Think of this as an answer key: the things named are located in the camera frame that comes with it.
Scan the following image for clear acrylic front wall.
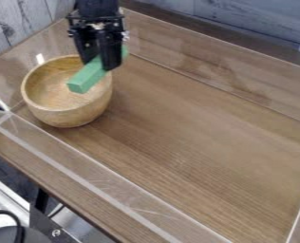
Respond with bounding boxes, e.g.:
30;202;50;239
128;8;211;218
0;99;232;243

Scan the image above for black metal table leg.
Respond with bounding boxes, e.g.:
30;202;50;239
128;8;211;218
36;189;50;214

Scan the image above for clear acrylic wall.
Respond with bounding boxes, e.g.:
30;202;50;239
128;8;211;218
120;0;300;121
0;99;232;243

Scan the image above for brown wooden bowl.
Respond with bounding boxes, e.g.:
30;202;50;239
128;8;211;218
21;55;113;128

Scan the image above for black cable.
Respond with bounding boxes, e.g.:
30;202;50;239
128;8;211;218
0;209;26;243

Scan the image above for green rectangular block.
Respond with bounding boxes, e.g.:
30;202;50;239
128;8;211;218
65;45;132;95

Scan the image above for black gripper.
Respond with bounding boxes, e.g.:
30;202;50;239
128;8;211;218
66;0;127;71

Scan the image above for dark grey round base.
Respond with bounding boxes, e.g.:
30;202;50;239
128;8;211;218
0;226;53;243

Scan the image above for grey metal bracket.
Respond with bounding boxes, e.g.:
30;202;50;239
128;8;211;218
30;207;82;243

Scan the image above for clear acrylic rear wall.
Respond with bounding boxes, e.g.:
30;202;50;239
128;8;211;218
120;0;300;121

